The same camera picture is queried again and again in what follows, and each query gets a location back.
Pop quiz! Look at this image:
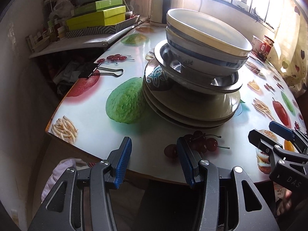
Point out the steel metal plate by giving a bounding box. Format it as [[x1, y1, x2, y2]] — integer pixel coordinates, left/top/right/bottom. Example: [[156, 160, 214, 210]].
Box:
[[154, 40, 243, 94]]

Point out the beige plate stack bottom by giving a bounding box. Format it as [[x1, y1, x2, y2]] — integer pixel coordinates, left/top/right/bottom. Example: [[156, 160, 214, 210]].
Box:
[[143, 89, 232, 130]]

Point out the cream white bowl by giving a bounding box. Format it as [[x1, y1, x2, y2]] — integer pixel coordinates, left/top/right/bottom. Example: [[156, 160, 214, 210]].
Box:
[[167, 8, 252, 57]]

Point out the white blue-striped bowl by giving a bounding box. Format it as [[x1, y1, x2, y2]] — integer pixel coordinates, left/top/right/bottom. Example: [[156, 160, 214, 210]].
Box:
[[166, 26, 248, 77]]

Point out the person's right hand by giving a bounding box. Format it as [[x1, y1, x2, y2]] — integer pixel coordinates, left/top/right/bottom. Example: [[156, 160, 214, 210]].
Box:
[[276, 189, 301, 216]]

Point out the pink cloth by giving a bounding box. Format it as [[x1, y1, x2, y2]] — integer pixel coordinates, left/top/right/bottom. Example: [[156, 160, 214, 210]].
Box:
[[41, 157, 96, 202]]

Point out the heart-patterned curtain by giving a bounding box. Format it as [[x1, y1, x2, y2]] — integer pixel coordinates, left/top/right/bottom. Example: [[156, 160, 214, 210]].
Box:
[[266, 0, 307, 98]]

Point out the red-labelled glass jar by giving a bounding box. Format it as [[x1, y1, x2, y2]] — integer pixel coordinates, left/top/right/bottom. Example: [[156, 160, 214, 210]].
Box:
[[257, 35, 274, 60]]

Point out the small carton box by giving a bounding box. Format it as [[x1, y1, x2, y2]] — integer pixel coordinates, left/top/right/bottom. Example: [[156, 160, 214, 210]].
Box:
[[251, 35, 263, 54]]

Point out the black binder clip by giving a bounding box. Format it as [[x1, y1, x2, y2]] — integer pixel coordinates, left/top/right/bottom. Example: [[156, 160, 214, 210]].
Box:
[[78, 63, 124, 79]]

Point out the white shelf board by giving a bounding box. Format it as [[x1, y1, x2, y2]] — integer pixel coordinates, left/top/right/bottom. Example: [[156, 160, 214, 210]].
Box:
[[29, 17, 146, 59]]

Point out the cream electric kettle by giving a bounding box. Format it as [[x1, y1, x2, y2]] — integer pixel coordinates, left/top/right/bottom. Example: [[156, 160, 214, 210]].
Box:
[[150, 0, 171, 26]]

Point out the glass jar with red contents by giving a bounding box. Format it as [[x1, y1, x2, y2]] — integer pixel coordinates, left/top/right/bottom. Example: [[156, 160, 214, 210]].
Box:
[[125, 11, 135, 20]]

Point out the lower yellow-green box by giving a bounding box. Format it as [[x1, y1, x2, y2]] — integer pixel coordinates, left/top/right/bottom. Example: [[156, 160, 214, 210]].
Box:
[[66, 6, 126, 31]]

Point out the upper green box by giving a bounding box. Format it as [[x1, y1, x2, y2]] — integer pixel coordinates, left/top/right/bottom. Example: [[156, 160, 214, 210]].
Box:
[[71, 0, 123, 17]]

